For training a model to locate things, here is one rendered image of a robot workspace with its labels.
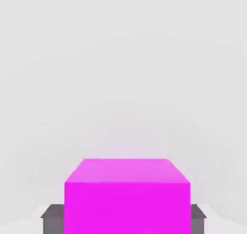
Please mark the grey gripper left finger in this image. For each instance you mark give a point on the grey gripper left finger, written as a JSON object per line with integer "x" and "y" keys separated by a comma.
{"x": 53, "y": 220}

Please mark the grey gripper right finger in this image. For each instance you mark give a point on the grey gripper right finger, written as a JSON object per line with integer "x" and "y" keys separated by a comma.
{"x": 197, "y": 220}

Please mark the small magenta cube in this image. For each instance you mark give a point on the small magenta cube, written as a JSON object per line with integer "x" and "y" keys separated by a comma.
{"x": 127, "y": 203}

